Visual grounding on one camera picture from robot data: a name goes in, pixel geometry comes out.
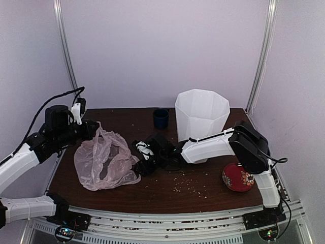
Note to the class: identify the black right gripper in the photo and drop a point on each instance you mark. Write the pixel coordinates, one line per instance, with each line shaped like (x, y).
(144, 171)

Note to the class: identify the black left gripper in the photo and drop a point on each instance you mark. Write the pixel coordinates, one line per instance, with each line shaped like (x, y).
(88, 133)

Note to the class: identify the translucent pink plastic bag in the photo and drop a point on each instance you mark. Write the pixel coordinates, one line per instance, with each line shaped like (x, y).
(105, 162)

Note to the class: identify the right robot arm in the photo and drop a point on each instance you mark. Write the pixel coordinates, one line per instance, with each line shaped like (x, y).
(242, 141)

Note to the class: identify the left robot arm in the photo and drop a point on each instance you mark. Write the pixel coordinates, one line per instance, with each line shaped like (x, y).
(34, 150)

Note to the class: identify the white faceted trash bin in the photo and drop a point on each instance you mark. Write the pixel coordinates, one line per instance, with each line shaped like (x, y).
(200, 113)

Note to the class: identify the dark blue enamel mug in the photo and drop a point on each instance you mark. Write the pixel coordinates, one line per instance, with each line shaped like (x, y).
(161, 118)

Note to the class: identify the red floral plate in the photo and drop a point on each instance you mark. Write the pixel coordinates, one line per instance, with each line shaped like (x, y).
(236, 178)

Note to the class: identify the left base circuit board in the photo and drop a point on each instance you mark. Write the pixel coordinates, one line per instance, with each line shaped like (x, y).
(64, 233)

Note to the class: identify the base circuit board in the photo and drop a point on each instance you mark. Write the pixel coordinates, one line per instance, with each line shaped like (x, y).
(269, 234)
(64, 233)

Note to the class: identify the right base circuit board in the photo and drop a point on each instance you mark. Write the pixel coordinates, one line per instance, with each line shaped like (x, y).
(269, 234)

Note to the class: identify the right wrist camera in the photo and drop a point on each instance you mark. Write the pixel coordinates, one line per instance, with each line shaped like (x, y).
(143, 149)

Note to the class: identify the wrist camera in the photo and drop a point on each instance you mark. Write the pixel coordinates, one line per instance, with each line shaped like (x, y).
(143, 149)
(78, 109)

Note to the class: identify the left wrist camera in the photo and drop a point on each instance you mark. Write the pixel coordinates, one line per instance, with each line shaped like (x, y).
(78, 109)

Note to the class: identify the aluminium front rail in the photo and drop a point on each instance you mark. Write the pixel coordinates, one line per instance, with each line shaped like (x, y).
(225, 226)

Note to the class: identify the aluminium corner post left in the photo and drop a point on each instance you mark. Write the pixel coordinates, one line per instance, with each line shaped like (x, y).
(64, 43)

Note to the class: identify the aluminium corner post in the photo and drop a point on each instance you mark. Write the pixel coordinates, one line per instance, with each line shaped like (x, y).
(64, 43)
(261, 65)

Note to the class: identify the aluminium corner post right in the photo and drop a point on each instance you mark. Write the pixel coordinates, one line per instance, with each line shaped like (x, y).
(261, 65)

